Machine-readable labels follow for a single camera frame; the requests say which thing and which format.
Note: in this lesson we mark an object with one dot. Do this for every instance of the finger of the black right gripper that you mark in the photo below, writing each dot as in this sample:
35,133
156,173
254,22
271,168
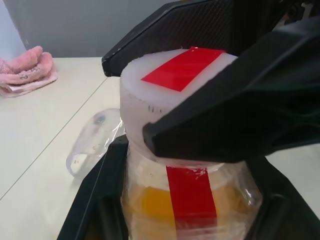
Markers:
187,25
237,112

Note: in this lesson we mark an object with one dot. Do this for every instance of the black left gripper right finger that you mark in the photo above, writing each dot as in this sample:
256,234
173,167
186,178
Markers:
287,212

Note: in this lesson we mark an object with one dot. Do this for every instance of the clear wine glass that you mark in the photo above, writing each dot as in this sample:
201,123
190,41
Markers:
100,122

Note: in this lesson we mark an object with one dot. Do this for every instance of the pink towel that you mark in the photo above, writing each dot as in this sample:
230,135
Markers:
30,67

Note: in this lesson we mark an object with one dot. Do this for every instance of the grey partition panel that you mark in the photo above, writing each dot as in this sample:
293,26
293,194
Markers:
75,25

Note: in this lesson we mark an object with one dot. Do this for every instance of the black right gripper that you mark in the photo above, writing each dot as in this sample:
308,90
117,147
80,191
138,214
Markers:
302,10

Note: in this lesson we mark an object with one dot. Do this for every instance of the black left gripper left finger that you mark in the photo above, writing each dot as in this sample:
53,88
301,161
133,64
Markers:
100,175

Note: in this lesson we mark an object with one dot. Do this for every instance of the clear bottle with orange drink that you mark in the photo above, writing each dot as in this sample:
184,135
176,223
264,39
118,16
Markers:
150,207

